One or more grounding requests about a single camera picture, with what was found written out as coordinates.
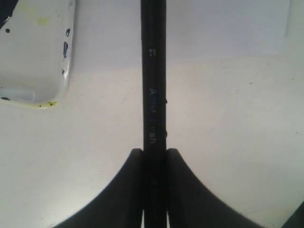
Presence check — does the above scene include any white paper sheet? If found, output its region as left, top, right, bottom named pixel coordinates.
left=72, top=0, right=291, bottom=75

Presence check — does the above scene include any white paint tray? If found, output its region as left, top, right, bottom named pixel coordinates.
left=0, top=0, right=76, bottom=109

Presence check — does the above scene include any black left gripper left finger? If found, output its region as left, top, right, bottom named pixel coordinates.
left=56, top=149, right=143, bottom=228

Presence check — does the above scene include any black paintbrush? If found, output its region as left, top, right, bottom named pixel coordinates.
left=141, top=0, right=167, bottom=228

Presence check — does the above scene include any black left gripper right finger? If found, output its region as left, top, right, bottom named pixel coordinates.
left=166, top=148, right=304, bottom=228

